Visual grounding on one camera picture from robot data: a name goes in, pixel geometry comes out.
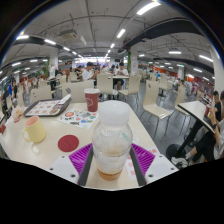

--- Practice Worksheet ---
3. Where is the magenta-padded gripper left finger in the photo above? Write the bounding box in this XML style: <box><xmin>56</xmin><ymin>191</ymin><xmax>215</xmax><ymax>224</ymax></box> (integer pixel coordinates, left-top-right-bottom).
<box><xmin>48</xmin><ymin>143</ymin><xmax>95</xmax><ymax>187</ymax></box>

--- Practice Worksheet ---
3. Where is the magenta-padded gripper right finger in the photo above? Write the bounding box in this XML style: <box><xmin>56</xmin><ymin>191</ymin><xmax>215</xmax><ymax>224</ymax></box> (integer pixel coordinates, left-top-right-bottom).
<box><xmin>129</xmin><ymin>143</ymin><xmax>179</xmax><ymax>187</ymax></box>

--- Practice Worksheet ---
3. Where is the clear white-capped drink bottle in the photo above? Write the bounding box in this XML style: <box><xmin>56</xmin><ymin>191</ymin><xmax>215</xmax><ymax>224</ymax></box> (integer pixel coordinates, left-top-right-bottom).
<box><xmin>91</xmin><ymin>100</ymin><xmax>134</xmax><ymax>182</ymax></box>

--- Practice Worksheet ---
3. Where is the flat round red coaster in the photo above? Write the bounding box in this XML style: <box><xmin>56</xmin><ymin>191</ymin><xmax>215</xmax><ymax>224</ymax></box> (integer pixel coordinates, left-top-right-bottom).
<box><xmin>57</xmin><ymin>134</ymin><xmax>80</xmax><ymax>153</ymax></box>

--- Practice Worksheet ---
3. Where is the clear plastic packet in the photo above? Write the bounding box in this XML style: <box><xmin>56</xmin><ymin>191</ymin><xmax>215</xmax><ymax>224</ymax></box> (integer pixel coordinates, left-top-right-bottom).
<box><xmin>125</xmin><ymin>159</ymin><xmax>137</xmax><ymax>181</ymax></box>

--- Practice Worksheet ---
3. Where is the yellow mug with pink inside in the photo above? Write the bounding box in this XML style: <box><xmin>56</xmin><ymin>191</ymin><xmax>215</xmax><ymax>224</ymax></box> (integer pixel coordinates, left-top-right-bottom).
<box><xmin>22</xmin><ymin>115</ymin><xmax>48</xmax><ymax>144</ymax></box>

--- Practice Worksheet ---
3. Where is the colourful sticker sheet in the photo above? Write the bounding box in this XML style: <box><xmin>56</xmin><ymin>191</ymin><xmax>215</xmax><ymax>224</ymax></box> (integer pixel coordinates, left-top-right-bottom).
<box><xmin>57</xmin><ymin>108</ymin><xmax>99</xmax><ymax>130</ymax></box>

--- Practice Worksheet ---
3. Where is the person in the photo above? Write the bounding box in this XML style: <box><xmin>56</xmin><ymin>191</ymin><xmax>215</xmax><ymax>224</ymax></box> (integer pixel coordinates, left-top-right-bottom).
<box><xmin>82</xmin><ymin>61</ymin><xmax>99</xmax><ymax>82</ymax></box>
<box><xmin>171</xmin><ymin>90</ymin><xmax>224</xmax><ymax>168</ymax></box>
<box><xmin>114</xmin><ymin>62</ymin><xmax>130</xmax><ymax>91</ymax></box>

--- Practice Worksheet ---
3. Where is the dark food tray paper liner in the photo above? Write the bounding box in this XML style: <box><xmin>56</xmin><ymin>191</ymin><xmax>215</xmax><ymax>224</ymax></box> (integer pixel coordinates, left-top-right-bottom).
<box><xmin>23</xmin><ymin>97</ymin><xmax>72</xmax><ymax>118</ymax></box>

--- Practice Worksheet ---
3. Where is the black-edged white dining table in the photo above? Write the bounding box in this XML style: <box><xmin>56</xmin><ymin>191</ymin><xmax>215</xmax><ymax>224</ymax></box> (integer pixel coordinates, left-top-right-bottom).
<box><xmin>177</xmin><ymin>100</ymin><xmax>216</xmax><ymax>158</ymax></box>

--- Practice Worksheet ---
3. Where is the clear plastic food bag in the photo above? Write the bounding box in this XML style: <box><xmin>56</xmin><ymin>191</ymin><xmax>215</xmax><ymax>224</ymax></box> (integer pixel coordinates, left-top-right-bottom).
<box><xmin>10</xmin><ymin>105</ymin><xmax>26</xmax><ymax>123</ymax></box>

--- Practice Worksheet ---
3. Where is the group of cream chairs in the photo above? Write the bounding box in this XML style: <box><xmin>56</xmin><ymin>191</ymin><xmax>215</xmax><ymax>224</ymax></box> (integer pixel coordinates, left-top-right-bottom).
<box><xmin>16</xmin><ymin>71</ymin><xmax>188</xmax><ymax>122</ymax></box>

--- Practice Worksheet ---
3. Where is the red paper cup white lid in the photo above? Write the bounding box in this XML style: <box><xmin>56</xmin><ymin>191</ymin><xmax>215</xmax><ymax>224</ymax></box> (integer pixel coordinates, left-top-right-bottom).
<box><xmin>83</xmin><ymin>88</ymin><xmax>101</xmax><ymax>113</ymax></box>

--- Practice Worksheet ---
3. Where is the ceiling air conditioner unit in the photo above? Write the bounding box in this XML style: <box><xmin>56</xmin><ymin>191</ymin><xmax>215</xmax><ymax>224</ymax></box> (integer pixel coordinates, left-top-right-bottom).
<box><xmin>58</xmin><ymin>29</ymin><xmax>78</xmax><ymax>41</ymax></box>

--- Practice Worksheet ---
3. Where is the group of ceiling lights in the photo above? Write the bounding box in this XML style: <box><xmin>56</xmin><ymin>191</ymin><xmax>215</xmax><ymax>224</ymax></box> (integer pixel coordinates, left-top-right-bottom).
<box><xmin>0</xmin><ymin>0</ymin><xmax>214</xmax><ymax>84</ymax></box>

